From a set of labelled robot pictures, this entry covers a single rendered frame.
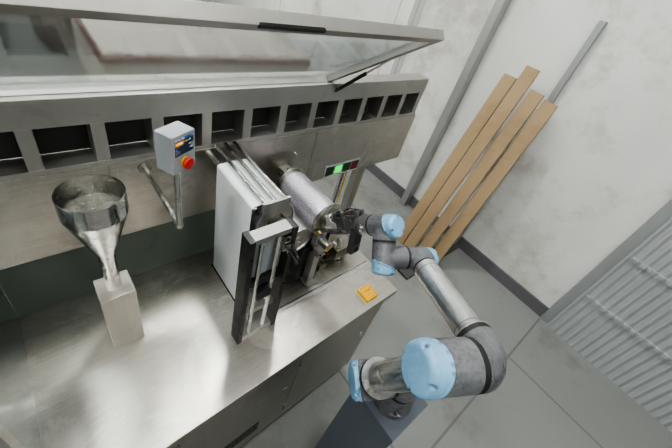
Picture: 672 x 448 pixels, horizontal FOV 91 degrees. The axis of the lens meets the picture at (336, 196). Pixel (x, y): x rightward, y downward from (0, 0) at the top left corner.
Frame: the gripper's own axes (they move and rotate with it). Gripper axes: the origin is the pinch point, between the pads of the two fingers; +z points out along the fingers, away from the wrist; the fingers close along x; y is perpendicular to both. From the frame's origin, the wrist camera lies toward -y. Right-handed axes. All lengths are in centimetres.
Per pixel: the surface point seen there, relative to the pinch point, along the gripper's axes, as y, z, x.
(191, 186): 28, 25, 38
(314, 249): -8.1, 7.4, 4.1
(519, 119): 22, -1, -195
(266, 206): 17.2, -12.2, 30.2
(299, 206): 10.1, 10.4, 4.4
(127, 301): -1, 15, 68
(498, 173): -17, 17, -187
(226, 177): 28.1, 4.1, 33.3
